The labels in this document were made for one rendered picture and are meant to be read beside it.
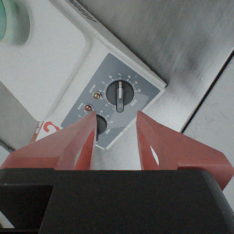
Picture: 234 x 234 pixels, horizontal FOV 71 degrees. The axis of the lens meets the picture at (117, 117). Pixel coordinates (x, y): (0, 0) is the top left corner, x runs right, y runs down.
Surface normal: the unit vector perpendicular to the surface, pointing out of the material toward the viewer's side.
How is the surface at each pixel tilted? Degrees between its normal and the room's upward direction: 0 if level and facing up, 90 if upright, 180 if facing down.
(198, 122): 0
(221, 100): 0
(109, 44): 30
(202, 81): 0
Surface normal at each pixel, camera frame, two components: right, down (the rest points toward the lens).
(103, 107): -0.01, 0.58
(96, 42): -0.41, 0.25
